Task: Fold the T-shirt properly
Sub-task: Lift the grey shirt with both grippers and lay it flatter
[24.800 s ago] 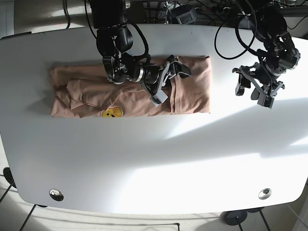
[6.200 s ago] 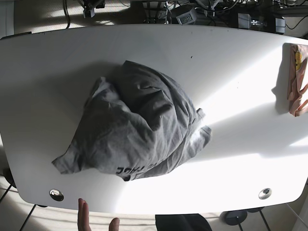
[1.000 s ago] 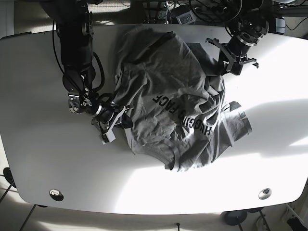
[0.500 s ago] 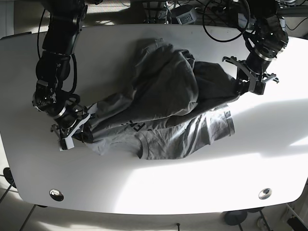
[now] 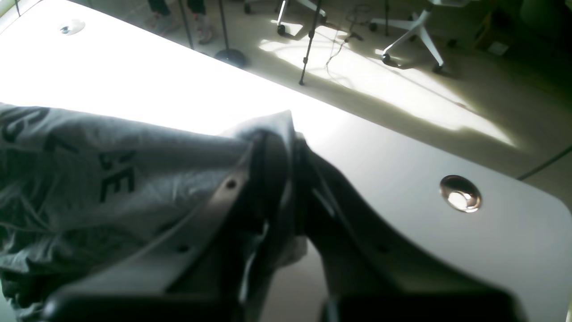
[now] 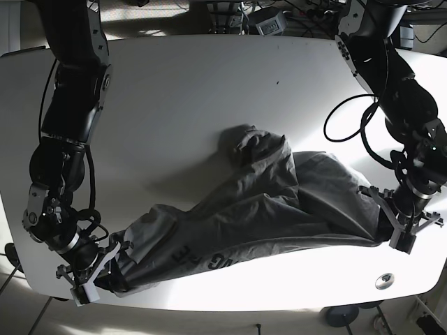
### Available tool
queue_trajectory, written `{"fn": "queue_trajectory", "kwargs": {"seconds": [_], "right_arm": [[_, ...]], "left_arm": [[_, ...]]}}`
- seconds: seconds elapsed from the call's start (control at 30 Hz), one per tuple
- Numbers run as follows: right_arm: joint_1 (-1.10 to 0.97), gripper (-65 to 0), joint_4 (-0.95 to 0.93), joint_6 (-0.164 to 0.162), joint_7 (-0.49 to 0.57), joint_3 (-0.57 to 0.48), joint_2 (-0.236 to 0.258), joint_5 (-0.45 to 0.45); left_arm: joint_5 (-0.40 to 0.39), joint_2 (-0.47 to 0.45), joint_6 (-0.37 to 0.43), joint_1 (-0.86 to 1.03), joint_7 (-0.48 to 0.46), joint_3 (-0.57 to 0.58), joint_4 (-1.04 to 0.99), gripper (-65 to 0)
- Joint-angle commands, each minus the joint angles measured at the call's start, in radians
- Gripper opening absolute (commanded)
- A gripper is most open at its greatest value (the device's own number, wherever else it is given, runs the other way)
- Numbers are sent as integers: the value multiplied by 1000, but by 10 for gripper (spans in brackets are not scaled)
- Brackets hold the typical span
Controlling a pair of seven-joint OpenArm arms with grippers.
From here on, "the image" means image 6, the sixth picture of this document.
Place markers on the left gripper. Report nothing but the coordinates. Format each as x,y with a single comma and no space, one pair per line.
404,208

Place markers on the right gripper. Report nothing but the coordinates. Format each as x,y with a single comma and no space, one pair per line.
87,262

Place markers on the grey Hugging Face T-shirt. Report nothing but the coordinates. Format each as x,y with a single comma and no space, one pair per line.
276,201

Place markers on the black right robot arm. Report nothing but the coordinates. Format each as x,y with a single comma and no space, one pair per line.
61,207

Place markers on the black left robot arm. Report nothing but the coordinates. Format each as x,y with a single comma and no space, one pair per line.
363,38

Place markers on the right silver table grommet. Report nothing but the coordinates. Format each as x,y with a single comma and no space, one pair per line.
384,281

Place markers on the left black table leg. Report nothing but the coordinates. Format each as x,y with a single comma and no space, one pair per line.
40,316

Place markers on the black round stand base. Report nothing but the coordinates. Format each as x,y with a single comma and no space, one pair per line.
341,316

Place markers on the grey multi-socket box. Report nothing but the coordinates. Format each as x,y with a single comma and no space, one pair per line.
270,21

